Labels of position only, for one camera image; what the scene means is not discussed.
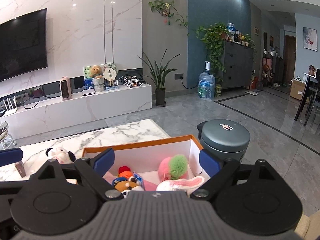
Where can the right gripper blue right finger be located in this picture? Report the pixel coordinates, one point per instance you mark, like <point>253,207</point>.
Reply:
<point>210,163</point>

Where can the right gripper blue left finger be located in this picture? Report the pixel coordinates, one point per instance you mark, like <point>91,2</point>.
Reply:
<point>102,162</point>

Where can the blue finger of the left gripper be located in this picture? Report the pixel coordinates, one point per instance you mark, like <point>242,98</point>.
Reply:
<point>10,156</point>

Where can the red panda plush toy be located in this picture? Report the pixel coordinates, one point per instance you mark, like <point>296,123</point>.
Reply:
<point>125,186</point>

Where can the white pink bunny plush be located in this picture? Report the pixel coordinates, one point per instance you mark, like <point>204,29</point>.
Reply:
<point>186,185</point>

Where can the pink peach plush toy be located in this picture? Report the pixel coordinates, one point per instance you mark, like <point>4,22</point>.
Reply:
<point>173,168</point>

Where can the panda striped plush toy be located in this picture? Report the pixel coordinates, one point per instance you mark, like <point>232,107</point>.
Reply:
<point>61,155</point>

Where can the small dark box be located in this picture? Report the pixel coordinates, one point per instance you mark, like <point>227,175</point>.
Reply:
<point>20,168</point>

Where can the small desk fan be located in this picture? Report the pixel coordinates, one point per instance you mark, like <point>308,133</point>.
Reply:
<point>6,139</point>

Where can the grey round trash bin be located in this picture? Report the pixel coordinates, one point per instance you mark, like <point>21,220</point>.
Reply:
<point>223,138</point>

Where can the orange cardboard box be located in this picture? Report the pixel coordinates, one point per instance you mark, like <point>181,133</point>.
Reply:
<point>144,158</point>

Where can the white wifi router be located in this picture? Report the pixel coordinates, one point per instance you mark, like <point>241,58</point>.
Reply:
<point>10,106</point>

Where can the white marble tv cabinet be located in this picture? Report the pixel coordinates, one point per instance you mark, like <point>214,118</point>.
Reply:
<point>53,114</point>

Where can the blue water jug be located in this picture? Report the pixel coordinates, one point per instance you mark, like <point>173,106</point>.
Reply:
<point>206,83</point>

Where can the pink space heater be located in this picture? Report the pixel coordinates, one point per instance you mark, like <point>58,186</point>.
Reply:
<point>65,88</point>

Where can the black white toy car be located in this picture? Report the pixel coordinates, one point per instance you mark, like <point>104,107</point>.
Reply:
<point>132,81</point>

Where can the brown teddy bear figure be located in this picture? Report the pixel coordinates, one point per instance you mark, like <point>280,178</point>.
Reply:
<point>96,74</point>

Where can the round paper fan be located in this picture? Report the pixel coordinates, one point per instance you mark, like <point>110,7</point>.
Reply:
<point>110,75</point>

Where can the potted green floor plant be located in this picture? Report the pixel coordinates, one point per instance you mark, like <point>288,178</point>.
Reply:
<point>158,75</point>

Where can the dark grey drawer cabinet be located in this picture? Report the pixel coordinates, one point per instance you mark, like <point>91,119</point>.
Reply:
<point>238,63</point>

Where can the brown cardboard box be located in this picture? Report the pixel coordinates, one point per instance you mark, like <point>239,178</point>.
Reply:
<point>297,90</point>

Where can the hanging ivy plant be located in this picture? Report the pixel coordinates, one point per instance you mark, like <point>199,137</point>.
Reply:
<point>214,38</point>

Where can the black dining chair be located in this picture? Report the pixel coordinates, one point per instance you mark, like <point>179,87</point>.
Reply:
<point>310,92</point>

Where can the black wall television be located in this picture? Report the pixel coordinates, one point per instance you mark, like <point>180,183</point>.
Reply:
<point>23,44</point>

